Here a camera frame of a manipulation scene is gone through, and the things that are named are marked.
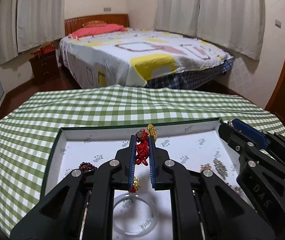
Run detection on right white curtain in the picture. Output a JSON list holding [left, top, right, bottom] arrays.
[[154, 0, 265, 60]]

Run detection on red knot gold charm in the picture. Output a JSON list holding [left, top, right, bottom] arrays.
[[129, 129, 150, 193]]

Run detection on silver rhinestone brooch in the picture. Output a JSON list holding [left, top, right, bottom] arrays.
[[213, 158, 228, 180]]

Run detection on green white checkered tablecloth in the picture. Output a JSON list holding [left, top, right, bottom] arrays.
[[0, 85, 285, 236]]

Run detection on bed with patterned sheet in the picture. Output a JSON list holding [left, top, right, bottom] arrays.
[[58, 28, 233, 89]]

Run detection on red cord gold ingot charm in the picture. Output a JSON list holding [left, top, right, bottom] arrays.
[[147, 124, 157, 141]]

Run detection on red pillow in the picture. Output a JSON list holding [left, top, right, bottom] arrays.
[[68, 24, 127, 39]]

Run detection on wall switch plate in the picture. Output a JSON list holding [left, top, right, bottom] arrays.
[[275, 19, 281, 29]]

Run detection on white curtain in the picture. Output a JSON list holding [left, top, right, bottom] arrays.
[[0, 0, 65, 64], [154, 0, 265, 60]]

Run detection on left white curtain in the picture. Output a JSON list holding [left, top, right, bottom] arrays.
[[0, 0, 65, 64]]

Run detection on dark wooden nightstand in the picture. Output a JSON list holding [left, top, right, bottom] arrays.
[[29, 50, 60, 83]]

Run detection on red boxes on nightstand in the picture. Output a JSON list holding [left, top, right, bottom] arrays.
[[30, 41, 56, 56]]

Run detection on green jewelry box tray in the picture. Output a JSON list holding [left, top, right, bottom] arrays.
[[40, 118, 246, 239]]

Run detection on pink pearl flower brooch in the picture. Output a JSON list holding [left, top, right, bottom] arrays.
[[200, 163, 212, 172]]

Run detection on pale jade bangle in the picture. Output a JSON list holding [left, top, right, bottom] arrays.
[[113, 193, 159, 237]]

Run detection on orange embroidered pillow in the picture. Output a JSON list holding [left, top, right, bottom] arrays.
[[82, 21, 107, 28]]

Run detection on dark red bead bracelet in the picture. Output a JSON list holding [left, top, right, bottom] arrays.
[[78, 161, 98, 173]]

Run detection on wooden headboard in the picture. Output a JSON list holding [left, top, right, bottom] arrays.
[[64, 14, 130, 36]]

